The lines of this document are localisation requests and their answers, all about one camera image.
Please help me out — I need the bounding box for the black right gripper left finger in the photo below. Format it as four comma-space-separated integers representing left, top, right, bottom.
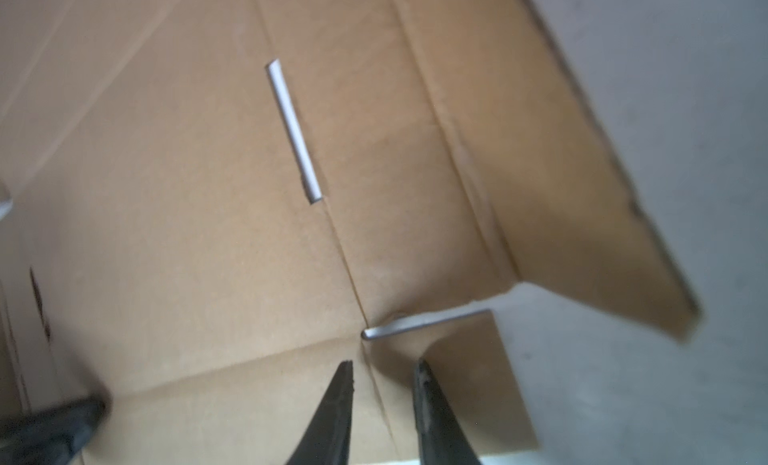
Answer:
287, 360, 354, 465

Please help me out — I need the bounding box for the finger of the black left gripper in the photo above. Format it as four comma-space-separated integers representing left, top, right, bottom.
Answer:
1, 395, 108, 464

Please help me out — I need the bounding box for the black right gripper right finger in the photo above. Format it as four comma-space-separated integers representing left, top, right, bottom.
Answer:
412, 358, 481, 465

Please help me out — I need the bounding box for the brown cardboard box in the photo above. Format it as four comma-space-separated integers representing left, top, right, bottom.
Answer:
1, 0, 699, 464

